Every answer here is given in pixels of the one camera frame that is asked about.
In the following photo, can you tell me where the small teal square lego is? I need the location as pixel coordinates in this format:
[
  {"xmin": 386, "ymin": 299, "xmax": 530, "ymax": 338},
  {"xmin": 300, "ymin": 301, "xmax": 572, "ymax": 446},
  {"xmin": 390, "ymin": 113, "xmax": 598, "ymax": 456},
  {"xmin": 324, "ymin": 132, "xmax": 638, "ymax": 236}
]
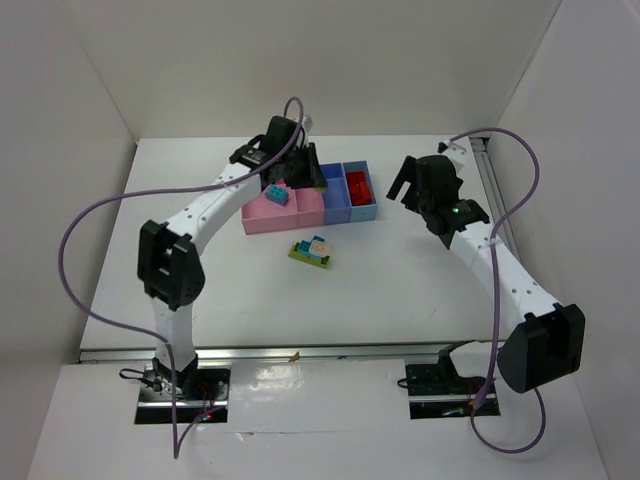
[{"xmin": 265, "ymin": 185, "xmax": 290, "ymax": 207}]

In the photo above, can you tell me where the red rounded lego brick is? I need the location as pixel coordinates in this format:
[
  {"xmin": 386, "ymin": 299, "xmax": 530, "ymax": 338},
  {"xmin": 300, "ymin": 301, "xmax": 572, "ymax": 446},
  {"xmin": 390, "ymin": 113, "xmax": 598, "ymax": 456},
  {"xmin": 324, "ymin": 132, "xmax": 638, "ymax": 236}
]
[{"xmin": 346, "ymin": 171, "xmax": 371, "ymax": 206}]

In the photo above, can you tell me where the red lego arch brick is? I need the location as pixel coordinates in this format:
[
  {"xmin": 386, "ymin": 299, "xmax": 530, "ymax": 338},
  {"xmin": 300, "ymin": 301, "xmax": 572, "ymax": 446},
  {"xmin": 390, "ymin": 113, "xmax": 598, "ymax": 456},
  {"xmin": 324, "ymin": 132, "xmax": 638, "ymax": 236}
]
[{"xmin": 350, "ymin": 181, "xmax": 372, "ymax": 206}]

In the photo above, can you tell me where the teal long lego brick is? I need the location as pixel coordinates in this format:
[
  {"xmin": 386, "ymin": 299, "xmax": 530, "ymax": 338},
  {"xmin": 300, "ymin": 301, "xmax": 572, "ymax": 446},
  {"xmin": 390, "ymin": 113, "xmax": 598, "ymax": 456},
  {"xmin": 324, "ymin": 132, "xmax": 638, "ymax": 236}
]
[{"xmin": 298, "ymin": 236, "xmax": 329, "ymax": 258}]

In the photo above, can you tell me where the cream lego brick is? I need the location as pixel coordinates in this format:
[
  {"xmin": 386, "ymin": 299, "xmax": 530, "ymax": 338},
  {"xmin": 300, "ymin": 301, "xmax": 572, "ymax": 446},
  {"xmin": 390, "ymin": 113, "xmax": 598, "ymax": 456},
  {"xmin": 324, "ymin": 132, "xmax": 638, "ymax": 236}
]
[{"xmin": 309, "ymin": 240, "xmax": 331, "ymax": 258}]

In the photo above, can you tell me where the long green lego brick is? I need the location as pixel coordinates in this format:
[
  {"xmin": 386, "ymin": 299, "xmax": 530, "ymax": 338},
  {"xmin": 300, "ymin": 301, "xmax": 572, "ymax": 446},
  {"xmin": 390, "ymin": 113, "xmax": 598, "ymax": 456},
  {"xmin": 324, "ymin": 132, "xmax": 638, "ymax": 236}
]
[{"xmin": 288, "ymin": 242, "xmax": 330, "ymax": 270}]

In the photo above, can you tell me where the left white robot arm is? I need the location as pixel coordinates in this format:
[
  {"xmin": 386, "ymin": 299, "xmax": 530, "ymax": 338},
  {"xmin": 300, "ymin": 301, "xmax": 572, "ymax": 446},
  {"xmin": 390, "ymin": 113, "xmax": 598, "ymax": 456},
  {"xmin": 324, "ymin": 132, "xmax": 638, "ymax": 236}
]
[{"xmin": 137, "ymin": 115, "xmax": 327, "ymax": 391}]

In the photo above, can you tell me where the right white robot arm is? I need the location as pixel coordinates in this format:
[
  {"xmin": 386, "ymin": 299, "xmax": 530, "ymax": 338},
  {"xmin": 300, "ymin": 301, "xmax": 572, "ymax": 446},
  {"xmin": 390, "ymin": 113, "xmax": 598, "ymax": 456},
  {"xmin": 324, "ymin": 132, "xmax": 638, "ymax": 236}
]
[{"xmin": 387, "ymin": 155, "xmax": 586, "ymax": 393}]

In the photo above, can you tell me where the small pink container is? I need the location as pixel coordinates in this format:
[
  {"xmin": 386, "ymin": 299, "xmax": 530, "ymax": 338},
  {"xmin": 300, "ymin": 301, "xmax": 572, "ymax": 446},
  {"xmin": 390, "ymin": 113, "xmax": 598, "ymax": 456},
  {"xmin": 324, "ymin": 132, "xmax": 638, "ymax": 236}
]
[{"xmin": 293, "ymin": 188, "xmax": 325, "ymax": 229}]

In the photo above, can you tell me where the purple-blue container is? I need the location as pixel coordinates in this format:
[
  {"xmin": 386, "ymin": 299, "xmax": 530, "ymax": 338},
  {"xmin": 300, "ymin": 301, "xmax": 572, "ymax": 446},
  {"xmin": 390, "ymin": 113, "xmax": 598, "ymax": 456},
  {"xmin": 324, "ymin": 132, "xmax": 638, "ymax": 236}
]
[{"xmin": 320, "ymin": 163, "xmax": 351, "ymax": 225}]

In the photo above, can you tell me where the light blue container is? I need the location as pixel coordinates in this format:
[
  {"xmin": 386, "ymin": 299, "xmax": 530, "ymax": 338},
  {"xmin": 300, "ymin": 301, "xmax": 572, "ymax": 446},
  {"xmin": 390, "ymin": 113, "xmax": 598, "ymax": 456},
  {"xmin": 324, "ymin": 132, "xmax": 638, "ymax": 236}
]
[{"xmin": 343, "ymin": 161, "xmax": 378, "ymax": 223}]

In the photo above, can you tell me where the large pink container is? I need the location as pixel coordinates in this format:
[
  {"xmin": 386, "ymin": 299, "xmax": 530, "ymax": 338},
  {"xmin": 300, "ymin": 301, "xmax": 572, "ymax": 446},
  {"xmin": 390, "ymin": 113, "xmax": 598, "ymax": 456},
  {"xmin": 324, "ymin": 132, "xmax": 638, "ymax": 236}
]
[{"xmin": 241, "ymin": 184, "xmax": 298, "ymax": 235}]

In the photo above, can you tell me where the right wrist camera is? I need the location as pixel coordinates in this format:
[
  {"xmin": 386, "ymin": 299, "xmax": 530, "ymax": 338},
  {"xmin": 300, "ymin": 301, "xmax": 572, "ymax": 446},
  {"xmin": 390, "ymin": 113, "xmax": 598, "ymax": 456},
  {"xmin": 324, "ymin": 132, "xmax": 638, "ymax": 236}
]
[{"xmin": 437, "ymin": 141, "xmax": 467, "ymax": 171}]

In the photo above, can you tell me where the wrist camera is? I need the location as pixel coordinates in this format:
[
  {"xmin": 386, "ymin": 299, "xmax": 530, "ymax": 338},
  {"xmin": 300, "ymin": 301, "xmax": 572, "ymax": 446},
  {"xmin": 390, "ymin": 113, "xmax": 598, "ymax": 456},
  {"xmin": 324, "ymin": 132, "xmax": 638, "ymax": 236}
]
[
  {"xmin": 437, "ymin": 141, "xmax": 467, "ymax": 171},
  {"xmin": 302, "ymin": 115, "xmax": 313, "ymax": 134}
]

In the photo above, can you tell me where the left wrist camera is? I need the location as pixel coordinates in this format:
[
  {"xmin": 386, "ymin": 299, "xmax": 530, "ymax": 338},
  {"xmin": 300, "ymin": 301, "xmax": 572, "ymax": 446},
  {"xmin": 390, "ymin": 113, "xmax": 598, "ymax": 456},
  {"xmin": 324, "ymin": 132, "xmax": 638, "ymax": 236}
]
[{"xmin": 302, "ymin": 115, "xmax": 313, "ymax": 134}]

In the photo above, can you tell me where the aluminium right rail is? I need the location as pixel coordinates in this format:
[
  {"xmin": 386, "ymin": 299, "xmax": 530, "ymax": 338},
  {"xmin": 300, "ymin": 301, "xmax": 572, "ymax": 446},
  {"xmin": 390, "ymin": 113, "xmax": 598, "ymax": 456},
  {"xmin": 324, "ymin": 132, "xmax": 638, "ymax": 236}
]
[{"xmin": 465, "ymin": 134, "xmax": 520, "ymax": 291}]

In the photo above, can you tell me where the aluminium rail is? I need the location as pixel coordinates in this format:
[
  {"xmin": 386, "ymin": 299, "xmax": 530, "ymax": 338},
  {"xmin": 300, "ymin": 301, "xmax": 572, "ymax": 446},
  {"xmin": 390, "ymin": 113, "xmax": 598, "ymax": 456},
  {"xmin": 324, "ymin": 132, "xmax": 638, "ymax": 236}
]
[
  {"xmin": 78, "ymin": 341, "xmax": 454, "ymax": 364},
  {"xmin": 465, "ymin": 134, "xmax": 520, "ymax": 291}
]

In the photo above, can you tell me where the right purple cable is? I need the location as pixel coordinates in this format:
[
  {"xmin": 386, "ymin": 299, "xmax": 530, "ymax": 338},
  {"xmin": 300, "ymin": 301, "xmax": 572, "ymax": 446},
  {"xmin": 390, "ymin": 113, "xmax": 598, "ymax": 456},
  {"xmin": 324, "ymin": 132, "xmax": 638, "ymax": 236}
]
[{"xmin": 449, "ymin": 127, "xmax": 546, "ymax": 454}]

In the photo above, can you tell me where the purple cable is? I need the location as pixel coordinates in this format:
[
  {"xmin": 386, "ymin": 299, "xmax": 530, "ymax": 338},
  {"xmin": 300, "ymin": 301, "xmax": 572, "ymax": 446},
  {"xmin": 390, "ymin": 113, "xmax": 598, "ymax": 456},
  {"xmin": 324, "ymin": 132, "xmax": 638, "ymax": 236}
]
[
  {"xmin": 449, "ymin": 127, "xmax": 546, "ymax": 454},
  {"xmin": 58, "ymin": 96, "xmax": 307, "ymax": 460}
]

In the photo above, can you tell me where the aluminium front rail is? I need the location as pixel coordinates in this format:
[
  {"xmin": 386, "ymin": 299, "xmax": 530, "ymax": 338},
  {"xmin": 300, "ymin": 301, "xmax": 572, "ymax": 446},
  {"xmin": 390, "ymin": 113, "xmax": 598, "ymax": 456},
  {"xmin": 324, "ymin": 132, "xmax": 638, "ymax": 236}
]
[{"xmin": 78, "ymin": 341, "xmax": 454, "ymax": 364}]

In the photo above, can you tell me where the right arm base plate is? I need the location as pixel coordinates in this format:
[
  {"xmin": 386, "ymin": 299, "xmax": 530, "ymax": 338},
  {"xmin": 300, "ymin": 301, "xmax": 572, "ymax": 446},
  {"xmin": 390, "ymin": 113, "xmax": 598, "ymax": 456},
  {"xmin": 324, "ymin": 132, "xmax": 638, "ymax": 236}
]
[{"xmin": 396, "ymin": 349, "xmax": 485, "ymax": 420}]

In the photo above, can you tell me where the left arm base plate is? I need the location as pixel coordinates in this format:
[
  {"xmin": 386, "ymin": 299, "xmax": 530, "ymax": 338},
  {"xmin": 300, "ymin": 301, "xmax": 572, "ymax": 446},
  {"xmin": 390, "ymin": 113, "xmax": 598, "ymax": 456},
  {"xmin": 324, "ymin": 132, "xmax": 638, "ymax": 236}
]
[{"xmin": 119, "ymin": 367, "xmax": 231, "ymax": 425}]

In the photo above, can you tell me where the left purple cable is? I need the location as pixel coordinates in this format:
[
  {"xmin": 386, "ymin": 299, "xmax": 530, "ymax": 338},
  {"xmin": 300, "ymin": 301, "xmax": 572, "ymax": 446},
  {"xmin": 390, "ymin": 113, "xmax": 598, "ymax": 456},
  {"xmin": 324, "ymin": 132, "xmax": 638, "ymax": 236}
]
[{"xmin": 58, "ymin": 96, "xmax": 307, "ymax": 460}]

